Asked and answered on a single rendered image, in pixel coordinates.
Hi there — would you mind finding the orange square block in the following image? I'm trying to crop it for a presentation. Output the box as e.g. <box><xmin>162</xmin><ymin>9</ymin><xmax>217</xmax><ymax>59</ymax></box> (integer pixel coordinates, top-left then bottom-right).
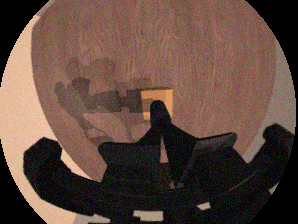
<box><xmin>141</xmin><ymin>87</ymin><xmax>173</xmax><ymax>120</ymax></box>

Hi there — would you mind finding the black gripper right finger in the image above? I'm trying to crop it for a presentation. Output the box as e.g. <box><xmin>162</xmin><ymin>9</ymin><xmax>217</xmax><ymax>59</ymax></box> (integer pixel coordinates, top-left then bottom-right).
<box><xmin>160</xmin><ymin>119</ymin><xmax>238</xmax><ymax>188</ymax></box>

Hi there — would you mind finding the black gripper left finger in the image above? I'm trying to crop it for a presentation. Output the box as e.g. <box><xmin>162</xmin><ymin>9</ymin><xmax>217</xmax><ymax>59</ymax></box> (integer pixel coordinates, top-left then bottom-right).
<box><xmin>98</xmin><ymin>119</ymin><xmax>161</xmax><ymax>188</ymax></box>

